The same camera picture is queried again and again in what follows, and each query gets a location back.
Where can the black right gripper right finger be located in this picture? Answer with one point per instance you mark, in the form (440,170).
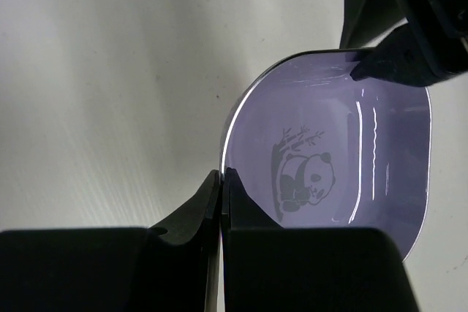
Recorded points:
(270,268)

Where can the purple plate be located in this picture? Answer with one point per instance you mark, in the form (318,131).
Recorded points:
(314,148)

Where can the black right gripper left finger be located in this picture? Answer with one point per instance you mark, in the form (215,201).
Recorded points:
(171,266)

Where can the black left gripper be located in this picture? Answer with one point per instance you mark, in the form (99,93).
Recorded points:
(435,39)

